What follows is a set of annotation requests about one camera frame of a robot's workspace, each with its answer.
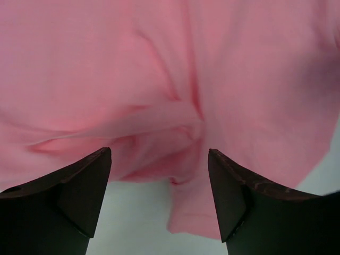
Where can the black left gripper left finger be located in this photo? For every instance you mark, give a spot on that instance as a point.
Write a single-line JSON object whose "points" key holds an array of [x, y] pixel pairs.
{"points": [[58, 213]]}

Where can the pink t-shirt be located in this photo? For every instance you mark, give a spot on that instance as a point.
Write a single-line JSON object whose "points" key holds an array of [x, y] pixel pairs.
{"points": [[162, 82]]}

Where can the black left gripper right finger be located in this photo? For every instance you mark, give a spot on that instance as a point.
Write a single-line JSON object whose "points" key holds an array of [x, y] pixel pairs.
{"points": [[257, 216]]}

